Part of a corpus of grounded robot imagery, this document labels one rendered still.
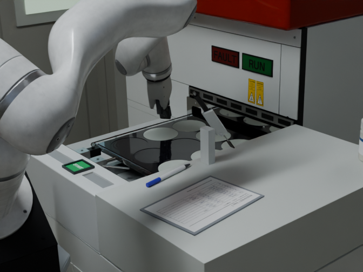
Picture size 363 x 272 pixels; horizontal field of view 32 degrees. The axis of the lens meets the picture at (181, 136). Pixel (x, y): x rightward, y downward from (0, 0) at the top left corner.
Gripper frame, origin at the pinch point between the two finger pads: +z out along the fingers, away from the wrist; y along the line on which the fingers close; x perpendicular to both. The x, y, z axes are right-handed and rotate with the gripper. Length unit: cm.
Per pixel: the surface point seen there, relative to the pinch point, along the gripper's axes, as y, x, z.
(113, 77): -91, -55, 68
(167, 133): 6.2, 1.8, 2.3
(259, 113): 0.3, 27.8, -1.6
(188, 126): 0.4, 6.6, 5.1
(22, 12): -89, -90, 29
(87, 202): 51, -3, -22
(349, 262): 49, 53, -6
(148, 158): 23.0, 1.1, -5.4
